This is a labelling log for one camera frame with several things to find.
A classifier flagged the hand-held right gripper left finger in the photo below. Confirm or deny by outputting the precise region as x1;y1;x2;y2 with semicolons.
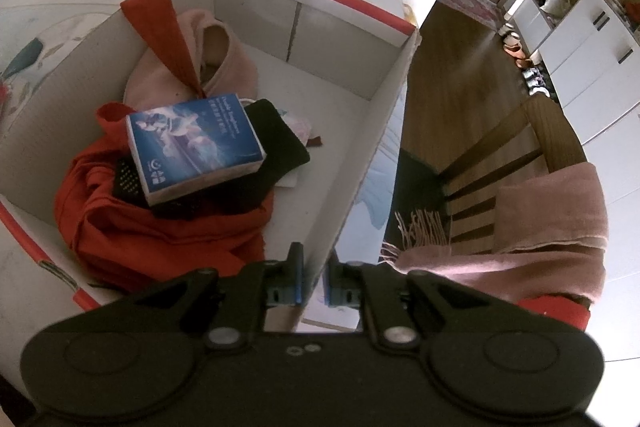
131;242;306;351

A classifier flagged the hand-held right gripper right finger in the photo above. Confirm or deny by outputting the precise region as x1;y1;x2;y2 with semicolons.
322;252;501;354

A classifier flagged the black cloth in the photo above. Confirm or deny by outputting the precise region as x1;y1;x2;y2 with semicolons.
111;98;312;220

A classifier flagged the red garment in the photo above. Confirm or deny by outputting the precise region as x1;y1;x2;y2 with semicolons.
54;0;276;294

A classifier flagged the blue printed carton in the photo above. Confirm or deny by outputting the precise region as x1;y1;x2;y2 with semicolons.
125;93;267;208

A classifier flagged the white cardboard box red trim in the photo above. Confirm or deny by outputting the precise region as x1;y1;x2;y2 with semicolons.
0;0;422;333

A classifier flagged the pink fringed scarf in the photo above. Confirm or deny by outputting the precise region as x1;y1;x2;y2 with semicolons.
380;162;611;308

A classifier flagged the wooden dining chair black cushion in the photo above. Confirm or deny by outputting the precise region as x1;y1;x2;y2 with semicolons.
382;96;601;333

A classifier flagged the row of shoes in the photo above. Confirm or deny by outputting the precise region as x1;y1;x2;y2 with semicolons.
499;22;558;100

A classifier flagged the red patterned rug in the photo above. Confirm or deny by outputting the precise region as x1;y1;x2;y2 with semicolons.
440;0;503;30

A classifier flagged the white tote bag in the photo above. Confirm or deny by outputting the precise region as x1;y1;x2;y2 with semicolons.
539;0;572;18

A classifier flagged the white wall cabinet unit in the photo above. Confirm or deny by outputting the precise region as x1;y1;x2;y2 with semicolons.
502;0;640;360

